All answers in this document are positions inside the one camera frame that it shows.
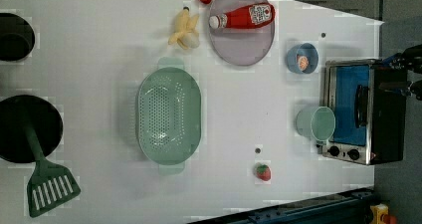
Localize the green mug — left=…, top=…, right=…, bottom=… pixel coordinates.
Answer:
left=296, top=107, right=335, bottom=145

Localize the red toy strawberry bottom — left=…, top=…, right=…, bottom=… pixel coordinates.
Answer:
left=255, top=163, right=272, bottom=181

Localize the black toaster oven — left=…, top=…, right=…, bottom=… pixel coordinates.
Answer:
left=321, top=59, right=407, bottom=165

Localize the black round pan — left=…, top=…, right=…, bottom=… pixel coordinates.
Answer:
left=0, top=95, right=64, bottom=163

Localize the red ketchup bottle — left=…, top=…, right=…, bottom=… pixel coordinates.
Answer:
left=209, top=3, right=276, bottom=30

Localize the black round pot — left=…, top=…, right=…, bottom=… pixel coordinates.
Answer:
left=0, top=13, right=35, bottom=62

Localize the green plastic strainer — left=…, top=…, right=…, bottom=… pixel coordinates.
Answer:
left=135, top=57, right=202, bottom=175

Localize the grey round plate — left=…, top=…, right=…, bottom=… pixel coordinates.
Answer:
left=209, top=0, right=275, bottom=66

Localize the toy orange slice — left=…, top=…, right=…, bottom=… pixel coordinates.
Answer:
left=297, top=56, right=309, bottom=72

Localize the green slotted spatula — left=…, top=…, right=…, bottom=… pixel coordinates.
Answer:
left=20, top=112, right=81, bottom=218

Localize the peeled toy banana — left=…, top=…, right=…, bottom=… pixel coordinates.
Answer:
left=168, top=7, right=200, bottom=50

